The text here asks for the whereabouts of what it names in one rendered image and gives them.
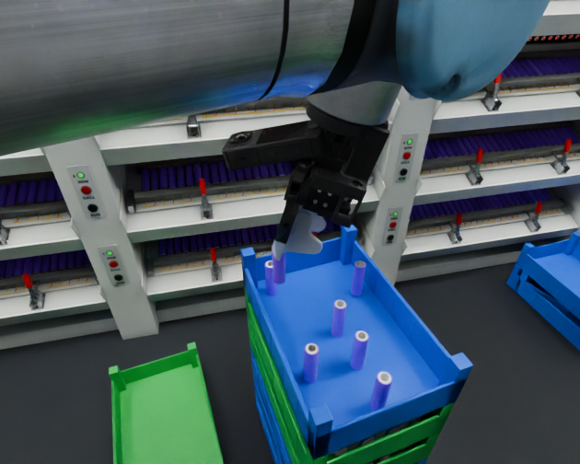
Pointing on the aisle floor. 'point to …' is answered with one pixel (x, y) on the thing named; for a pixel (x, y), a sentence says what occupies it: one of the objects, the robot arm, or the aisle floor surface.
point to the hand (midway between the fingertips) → (276, 245)
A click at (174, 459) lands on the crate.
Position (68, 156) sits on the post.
